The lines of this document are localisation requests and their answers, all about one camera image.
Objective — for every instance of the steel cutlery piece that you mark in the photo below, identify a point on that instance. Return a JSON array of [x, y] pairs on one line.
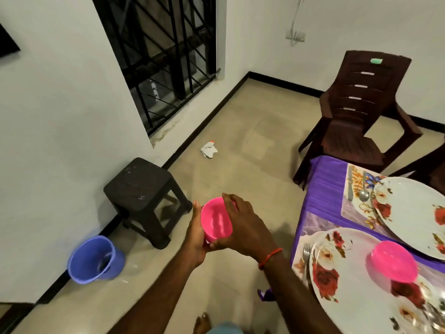
[[434, 311], [307, 254]]

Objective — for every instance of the person's left forearm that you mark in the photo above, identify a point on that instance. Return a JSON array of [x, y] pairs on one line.
[[153, 302]]

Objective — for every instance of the steel spoon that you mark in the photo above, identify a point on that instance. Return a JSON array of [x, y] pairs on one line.
[[364, 194]]

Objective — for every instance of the person's left hand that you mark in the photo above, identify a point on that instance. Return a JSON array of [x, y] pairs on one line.
[[193, 240]]

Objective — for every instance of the black stool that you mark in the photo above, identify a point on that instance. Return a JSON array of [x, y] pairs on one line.
[[139, 181]]

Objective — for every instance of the crumpled white paper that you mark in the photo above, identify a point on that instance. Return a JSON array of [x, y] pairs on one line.
[[208, 150]]

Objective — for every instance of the red wrist thread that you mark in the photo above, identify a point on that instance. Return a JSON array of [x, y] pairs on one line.
[[270, 258]]

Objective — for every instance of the person's teal t-shirt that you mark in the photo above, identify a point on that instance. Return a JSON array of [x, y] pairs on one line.
[[226, 329]]

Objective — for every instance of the person's left foot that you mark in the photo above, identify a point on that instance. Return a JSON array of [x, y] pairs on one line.
[[202, 323]]

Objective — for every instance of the white floral plate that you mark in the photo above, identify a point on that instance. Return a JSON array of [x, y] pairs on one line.
[[410, 212], [347, 288]]

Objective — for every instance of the dark framed wall painting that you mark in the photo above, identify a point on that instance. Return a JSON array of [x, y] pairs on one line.
[[5, 41]]

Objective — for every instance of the blue plastic bucket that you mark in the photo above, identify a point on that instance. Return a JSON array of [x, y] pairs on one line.
[[87, 264]]

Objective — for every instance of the pink plastic bowl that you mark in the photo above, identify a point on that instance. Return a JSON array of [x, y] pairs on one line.
[[393, 262]]

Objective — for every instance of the steel table knife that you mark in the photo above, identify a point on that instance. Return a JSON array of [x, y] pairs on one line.
[[350, 185]]

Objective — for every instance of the purple tablecloth table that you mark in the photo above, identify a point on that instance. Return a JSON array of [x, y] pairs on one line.
[[323, 191]]

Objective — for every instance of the person's right forearm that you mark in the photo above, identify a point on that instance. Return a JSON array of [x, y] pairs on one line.
[[302, 299]]

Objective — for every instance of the person's right hand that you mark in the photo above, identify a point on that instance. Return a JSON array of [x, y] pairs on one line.
[[247, 229]]

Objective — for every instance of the black metal grille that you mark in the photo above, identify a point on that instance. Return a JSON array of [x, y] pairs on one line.
[[170, 59]]

